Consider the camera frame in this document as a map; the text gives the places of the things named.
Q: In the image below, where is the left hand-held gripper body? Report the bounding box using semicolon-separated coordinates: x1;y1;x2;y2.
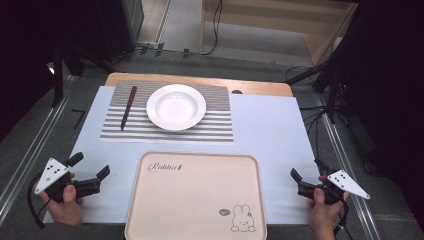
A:
34;157;102;204

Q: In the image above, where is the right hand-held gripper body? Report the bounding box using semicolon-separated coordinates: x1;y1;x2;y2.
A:
297;169;371;206

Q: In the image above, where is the person's left hand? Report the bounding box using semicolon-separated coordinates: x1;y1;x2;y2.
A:
39;172;85;228

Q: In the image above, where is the person's right hand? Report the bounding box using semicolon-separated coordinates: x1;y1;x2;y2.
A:
308;175;351;240

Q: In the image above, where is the white table sheet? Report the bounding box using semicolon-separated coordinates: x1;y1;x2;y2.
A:
43;85;323;226

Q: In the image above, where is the dark brown chopstick utensil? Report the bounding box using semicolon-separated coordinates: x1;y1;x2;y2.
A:
120;85;138;132

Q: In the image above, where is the black metal stand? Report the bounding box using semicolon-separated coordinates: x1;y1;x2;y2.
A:
48;41;116;108
284;36;354;125

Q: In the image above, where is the grey striped placemat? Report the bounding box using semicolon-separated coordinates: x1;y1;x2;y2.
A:
99;79;235;144

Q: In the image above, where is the beige tray with rabbit print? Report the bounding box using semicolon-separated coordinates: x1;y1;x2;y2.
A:
124;151;268;240

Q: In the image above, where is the white round plate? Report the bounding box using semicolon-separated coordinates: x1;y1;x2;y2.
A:
145;83;207;132

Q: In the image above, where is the white power strip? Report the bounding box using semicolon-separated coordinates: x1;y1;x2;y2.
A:
135;41;160;51

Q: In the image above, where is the black cabinet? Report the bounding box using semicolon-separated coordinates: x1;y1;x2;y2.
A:
96;0;145;63

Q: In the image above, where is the metal floor rail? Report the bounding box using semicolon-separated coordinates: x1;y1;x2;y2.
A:
0;75;79;218
314;94;381;240

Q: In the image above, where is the right hand-held gripper black cable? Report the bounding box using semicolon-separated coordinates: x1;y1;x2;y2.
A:
333;199;355;240

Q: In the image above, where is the hand-held gripper black cable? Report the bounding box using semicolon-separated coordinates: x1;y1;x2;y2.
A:
27;172;53;230
333;199;355;240

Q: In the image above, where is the left hand-held gripper black cable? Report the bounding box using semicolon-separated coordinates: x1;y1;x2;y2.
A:
27;172;53;230

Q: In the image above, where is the black hanging cable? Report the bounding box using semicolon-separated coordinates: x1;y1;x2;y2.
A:
201;0;224;57

